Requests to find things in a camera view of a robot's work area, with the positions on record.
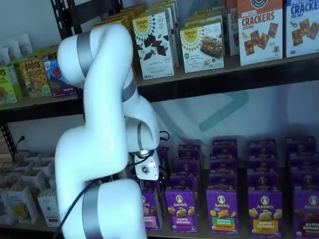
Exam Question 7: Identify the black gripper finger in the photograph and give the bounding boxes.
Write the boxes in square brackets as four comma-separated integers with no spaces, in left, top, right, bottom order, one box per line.
[159,169,170,190]

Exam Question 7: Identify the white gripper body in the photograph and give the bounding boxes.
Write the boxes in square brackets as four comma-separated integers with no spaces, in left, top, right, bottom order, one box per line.
[134,150,160,181]

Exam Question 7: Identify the purple Annie's box pink patch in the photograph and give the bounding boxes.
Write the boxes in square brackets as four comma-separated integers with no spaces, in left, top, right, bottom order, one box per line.
[141,186,163,231]

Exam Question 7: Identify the purple Annie's box magenta patch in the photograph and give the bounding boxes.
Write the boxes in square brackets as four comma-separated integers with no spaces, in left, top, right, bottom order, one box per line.
[164,189,199,234]

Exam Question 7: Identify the purple Annie's hidden veggies box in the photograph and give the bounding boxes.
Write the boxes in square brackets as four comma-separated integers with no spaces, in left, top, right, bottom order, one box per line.
[206,189,239,235]

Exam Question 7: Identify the white pasta box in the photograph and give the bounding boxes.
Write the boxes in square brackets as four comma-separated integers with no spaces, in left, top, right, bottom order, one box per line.
[6,185,40,224]
[21,170,47,193]
[48,174,59,191]
[12,161,34,173]
[41,152,58,166]
[37,191,61,228]
[32,160,55,178]
[24,151,42,162]
[2,171,24,189]
[0,190,17,226]

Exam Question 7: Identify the purple Annie's box yellow patch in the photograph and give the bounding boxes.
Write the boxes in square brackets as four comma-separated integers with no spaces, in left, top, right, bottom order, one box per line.
[247,190,283,237]

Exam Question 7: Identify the blue purple Zbar box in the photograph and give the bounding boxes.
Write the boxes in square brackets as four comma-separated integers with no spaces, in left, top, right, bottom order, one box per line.
[42,57,77,97]

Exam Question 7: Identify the Simple Mills dark cookie box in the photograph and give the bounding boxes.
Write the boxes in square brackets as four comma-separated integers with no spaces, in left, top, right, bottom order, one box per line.
[132,11,175,80]
[147,0,180,68]

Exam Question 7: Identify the Simple Mills bar box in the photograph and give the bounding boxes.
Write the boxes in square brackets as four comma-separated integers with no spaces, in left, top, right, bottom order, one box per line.
[184,14,224,28]
[179,21,225,74]

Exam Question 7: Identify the yellow Bobo's box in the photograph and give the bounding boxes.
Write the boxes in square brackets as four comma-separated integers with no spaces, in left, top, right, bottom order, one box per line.
[18,59,52,99]

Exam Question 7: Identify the purple Annie's box brown bunnies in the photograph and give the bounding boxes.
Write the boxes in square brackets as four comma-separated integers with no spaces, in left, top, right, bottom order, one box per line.
[292,186,319,239]

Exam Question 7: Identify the orange Bobo's box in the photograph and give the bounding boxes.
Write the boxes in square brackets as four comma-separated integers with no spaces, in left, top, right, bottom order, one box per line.
[39,48,59,62]

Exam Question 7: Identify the pretzel crackers cheddar box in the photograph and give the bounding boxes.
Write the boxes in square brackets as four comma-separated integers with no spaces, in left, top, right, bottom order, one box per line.
[236,0,284,67]
[225,0,240,57]

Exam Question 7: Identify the green Bobo's box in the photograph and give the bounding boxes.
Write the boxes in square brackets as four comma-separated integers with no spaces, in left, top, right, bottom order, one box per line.
[6,62,23,101]
[0,66,18,107]

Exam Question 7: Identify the sea salt crackers box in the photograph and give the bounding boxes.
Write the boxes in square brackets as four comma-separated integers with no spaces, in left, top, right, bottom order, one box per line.
[285,0,319,58]

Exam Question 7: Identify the black metal shelving unit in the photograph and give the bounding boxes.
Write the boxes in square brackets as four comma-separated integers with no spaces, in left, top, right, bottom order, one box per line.
[0,44,88,239]
[49,0,319,239]

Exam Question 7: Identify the white pouch bag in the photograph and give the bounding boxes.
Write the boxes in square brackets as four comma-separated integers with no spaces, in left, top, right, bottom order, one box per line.
[0,47,11,67]
[6,39,22,60]
[16,33,33,56]

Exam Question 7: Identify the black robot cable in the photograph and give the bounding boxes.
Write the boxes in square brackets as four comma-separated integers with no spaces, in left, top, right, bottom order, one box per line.
[53,130,170,239]

